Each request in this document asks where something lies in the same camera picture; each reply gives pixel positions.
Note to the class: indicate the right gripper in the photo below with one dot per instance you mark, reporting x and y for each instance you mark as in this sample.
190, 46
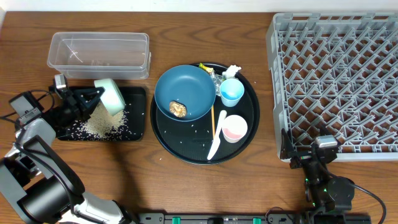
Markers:
304, 156

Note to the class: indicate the yellow green snack wrapper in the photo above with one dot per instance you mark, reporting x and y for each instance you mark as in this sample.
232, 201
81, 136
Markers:
207, 69

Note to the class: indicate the crumpled white tissue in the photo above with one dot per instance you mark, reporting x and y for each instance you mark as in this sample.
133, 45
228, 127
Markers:
231, 71

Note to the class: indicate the white plastic knife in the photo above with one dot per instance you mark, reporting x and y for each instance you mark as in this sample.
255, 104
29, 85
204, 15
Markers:
216, 142

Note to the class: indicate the white pink cup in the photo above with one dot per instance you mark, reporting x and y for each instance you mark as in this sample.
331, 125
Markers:
234, 128

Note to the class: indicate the light blue cup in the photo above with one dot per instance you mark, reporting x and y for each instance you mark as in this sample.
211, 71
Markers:
231, 91

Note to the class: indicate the clear plastic wrapper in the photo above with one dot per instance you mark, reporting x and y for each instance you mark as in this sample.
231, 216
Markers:
217, 80

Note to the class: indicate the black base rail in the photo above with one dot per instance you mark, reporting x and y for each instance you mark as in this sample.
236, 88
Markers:
269, 218

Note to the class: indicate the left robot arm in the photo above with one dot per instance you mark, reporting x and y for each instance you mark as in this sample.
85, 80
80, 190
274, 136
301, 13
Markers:
35, 180

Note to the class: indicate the brown food piece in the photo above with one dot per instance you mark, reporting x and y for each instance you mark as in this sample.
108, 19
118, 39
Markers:
177, 109

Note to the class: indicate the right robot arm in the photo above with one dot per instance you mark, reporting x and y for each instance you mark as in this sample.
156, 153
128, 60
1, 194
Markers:
330, 196

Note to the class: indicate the clear plastic storage bin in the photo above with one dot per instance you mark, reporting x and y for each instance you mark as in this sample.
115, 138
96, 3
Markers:
98, 55

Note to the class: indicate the mint green bowl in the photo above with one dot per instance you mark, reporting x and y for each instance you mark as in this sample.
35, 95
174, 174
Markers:
112, 98

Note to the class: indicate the black rectangular tray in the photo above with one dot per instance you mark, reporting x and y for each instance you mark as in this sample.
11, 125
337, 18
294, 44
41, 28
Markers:
135, 99

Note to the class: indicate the round black serving tray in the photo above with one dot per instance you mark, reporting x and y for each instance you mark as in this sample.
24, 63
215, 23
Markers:
191, 141

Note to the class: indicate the wooden chopstick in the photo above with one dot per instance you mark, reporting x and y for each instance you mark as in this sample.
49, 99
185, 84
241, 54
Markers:
213, 121

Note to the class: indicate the grey dishwasher rack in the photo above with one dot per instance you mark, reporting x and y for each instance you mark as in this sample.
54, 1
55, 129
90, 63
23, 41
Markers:
337, 71

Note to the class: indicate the pile of white rice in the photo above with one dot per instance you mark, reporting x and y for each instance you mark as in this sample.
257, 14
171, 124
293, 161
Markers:
101, 127

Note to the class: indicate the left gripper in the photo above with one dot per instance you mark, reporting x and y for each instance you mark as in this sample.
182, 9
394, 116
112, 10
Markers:
72, 101

